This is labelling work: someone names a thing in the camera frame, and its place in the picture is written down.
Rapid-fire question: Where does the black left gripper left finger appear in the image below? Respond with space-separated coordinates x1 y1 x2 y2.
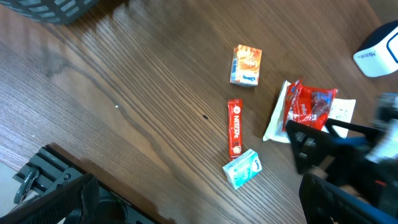
1 174 100 224

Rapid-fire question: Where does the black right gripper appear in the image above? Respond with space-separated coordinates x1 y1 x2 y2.
285 118 397 199

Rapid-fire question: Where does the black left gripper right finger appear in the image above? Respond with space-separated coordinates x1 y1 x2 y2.
299 174 397 224

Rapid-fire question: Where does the white cream snack bag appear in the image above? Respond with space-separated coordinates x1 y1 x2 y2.
262 80 356 143

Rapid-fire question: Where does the red candy bag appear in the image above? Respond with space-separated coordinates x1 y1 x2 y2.
282 80 338 132

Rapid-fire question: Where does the teal small box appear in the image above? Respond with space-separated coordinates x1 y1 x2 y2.
223 149 262 190

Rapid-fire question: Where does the red stick sachet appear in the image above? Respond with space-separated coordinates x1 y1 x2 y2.
228 99 243 161

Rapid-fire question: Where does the white barcode scanner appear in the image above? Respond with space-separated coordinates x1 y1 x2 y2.
353 20 397 78

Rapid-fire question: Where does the grey plastic mesh basket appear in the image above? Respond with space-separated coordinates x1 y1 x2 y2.
1 0 98 25

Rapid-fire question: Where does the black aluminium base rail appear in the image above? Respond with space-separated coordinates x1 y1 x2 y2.
9 145 156 224

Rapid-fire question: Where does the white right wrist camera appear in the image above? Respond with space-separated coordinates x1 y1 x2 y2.
366 93 397 163

